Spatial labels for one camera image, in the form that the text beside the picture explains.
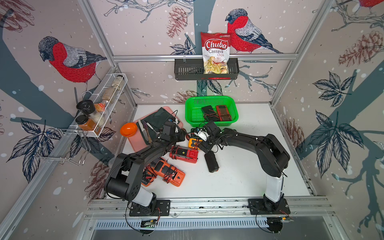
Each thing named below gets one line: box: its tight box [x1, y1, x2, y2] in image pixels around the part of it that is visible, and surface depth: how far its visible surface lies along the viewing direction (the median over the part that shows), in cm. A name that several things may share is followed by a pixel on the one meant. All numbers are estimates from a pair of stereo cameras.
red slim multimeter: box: [216, 105, 232, 121], surface depth 113 cm
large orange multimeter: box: [149, 157, 186, 187], surface depth 82 cm
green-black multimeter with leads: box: [201, 105, 219, 122], surface depth 112 cm
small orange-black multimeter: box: [141, 165, 157, 187], surface depth 83 cm
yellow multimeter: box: [188, 138, 203, 150], surface depth 95 cm
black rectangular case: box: [204, 151, 220, 173], surface depth 87 cm
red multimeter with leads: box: [169, 145, 199, 164], surface depth 90 cm
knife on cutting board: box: [138, 119, 149, 142], surface depth 106 cm
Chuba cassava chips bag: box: [201, 32, 232, 75], surface depth 85 cm
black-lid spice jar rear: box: [76, 99, 96, 116], surface depth 63 cm
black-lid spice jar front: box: [75, 114, 101, 136], surface depth 62 cm
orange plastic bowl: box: [120, 122, 138, 137], surface depth 103 cm
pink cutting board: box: [128, 106, 184, 153], surface depth 103 cm
